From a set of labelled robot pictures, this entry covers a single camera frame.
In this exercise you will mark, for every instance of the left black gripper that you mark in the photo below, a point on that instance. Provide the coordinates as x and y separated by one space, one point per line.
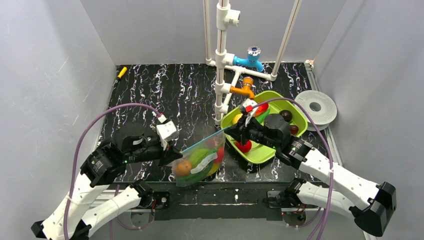
168 155

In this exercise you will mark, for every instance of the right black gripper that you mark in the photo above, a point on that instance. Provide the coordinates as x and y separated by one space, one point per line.
242 130

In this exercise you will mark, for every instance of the brown orange toy potato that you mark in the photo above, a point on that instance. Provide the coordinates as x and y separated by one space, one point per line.
183 168

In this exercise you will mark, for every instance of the red toy apple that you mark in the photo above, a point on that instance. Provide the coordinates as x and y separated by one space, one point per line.
244 148

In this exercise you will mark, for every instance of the clear zip top bag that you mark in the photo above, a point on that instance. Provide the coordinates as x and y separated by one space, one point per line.
213 143

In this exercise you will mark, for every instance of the green toy bean pod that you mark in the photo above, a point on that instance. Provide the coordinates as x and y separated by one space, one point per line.
190 179

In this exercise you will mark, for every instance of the red toy strawberry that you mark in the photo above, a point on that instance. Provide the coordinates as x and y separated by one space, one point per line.
220 155

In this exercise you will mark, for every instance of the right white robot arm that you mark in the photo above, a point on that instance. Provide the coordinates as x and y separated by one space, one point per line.
369 204

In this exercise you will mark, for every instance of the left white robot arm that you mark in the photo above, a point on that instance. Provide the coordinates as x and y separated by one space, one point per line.
73 219

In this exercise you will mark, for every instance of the dark brown toy fruit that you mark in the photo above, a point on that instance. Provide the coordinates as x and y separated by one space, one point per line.
294 129

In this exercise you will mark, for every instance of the green toy chili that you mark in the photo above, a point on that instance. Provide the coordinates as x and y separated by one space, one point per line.
260 118

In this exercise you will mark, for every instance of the dark purple toy plum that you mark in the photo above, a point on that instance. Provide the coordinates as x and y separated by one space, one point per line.
287 115

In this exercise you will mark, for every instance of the orange red toy fruit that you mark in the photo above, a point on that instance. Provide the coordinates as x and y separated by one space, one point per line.
261 109

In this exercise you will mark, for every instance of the green plastic basket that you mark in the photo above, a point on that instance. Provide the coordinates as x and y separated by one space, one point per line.
258 153

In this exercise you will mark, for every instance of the yellow toy lemon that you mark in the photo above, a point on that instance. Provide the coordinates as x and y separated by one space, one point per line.
236 118

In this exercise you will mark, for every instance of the white filament spool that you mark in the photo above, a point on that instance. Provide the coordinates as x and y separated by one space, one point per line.
319 106

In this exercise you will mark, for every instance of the orange faucet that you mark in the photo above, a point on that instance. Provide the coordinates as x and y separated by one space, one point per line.
246 88

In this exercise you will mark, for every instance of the blue faucet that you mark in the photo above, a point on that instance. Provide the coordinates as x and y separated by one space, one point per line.
252 60

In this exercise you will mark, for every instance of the yellow screwdriver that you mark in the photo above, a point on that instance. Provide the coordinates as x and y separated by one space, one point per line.
122 72

